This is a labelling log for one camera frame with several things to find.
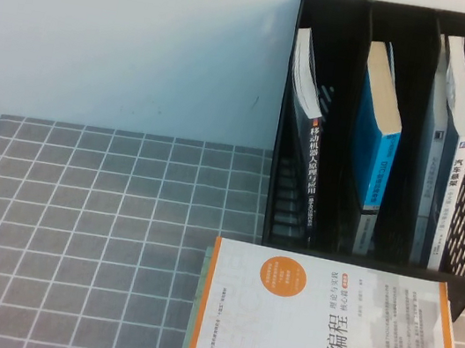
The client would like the white car suspension book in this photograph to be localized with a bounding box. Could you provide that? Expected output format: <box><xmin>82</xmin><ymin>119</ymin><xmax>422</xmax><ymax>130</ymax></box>
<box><xmin>408</xmin><ymin>33</ymin><xmax>465</xmax><ymax>274</ymax></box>

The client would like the black spine robotics book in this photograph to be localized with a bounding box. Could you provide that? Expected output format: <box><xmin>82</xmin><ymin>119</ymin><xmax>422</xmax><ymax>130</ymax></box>
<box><xmin>263</xmin><ymin>26</ymin><xmax>349</xmax><ymax>247</ymax></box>

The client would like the bright blue book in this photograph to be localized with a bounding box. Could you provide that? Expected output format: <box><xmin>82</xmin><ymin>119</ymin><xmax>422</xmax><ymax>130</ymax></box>
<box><xmin>333</xmin><ymin>39</ymin><xmax>417</xmax><ymax>259</ymax></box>

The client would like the black perforated book stand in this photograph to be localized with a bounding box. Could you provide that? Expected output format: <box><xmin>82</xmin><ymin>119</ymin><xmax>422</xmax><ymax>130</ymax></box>
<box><xmin>252</xmin><ymin>0</ymin><xmax>465</xmax><ymax>323</ymax></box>

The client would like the white orange-edged ROS2 book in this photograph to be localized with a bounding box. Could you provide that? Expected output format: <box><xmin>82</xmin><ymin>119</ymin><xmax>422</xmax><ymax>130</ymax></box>
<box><xmin>184</xmin><ymin>233</ymin><xmax>465</xmax><ymax>348</ymax></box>

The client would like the grey-blue book white spine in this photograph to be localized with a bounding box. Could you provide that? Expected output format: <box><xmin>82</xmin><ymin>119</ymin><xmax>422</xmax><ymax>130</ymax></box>
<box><xmin>400</xmin><ymin>33</ymin><xmax>464</xmax><ymax>266</ymax></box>

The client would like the grey checked tablecloth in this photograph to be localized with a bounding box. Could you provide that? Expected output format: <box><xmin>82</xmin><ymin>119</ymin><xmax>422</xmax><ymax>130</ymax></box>
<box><xmin>0</xmin><ymin>93</ymin><xmax>465</xmax><ymax>348</ymax></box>

